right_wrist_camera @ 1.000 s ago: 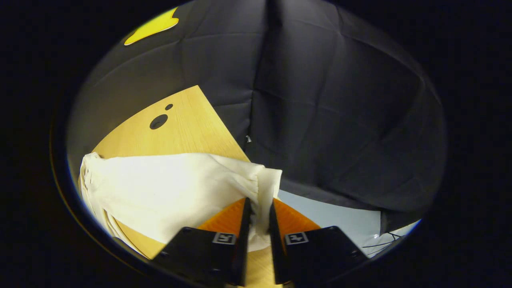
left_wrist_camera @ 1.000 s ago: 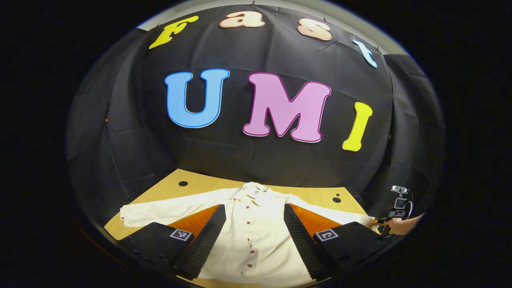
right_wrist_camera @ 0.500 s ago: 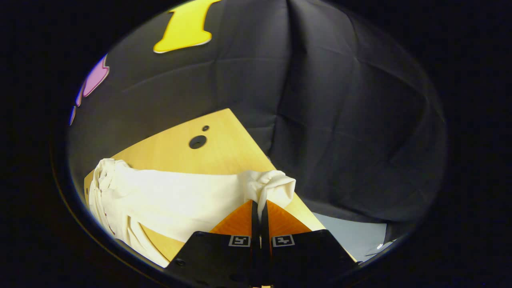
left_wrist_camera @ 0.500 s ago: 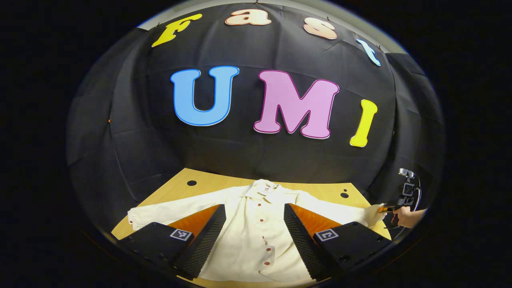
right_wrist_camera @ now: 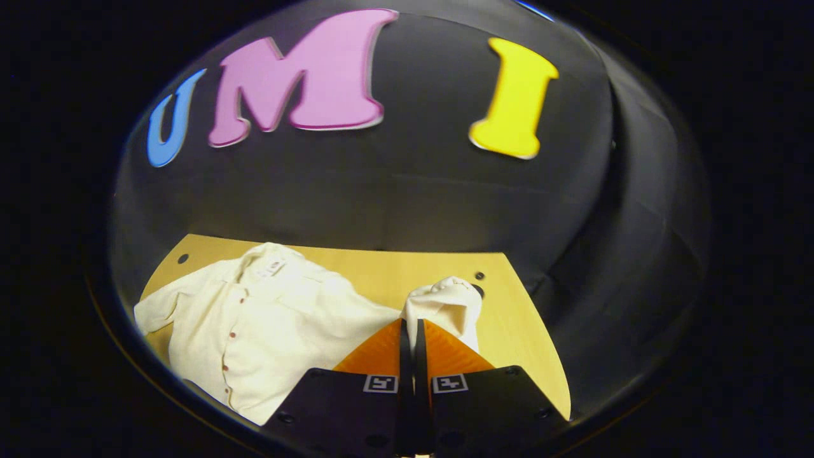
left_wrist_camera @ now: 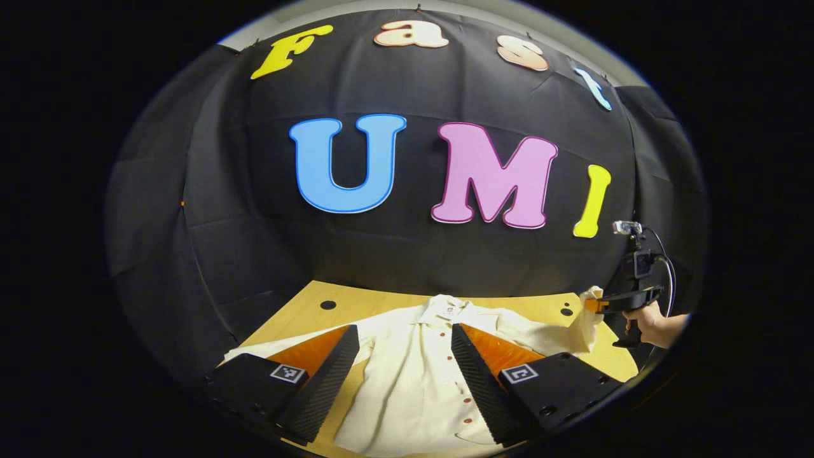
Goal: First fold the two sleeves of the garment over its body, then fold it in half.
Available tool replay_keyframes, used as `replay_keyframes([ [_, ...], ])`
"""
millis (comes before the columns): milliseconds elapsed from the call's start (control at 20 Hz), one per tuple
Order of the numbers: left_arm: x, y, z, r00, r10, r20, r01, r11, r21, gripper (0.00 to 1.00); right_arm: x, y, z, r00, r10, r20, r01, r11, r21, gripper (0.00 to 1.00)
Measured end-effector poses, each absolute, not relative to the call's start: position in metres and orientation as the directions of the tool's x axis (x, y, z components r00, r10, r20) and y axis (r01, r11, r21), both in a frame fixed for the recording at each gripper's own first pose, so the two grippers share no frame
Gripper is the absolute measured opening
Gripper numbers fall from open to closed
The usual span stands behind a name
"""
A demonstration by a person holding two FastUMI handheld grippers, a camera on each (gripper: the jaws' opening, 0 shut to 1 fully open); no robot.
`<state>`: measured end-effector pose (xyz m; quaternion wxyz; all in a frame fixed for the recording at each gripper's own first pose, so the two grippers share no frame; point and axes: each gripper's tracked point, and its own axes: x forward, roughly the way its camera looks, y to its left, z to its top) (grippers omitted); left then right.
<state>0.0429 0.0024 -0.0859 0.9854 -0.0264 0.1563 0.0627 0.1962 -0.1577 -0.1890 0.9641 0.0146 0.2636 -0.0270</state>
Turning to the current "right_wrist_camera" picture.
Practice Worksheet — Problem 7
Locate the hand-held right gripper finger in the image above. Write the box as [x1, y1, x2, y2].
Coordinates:
[413, 318, 570, 457]
[261, 318, 414, 457]

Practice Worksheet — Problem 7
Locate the white button shirt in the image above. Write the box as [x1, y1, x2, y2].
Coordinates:
[134, 242, 484, 426]

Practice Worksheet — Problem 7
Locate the black backdrop cloth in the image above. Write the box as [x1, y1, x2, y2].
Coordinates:
[108, 0, 712, 420]

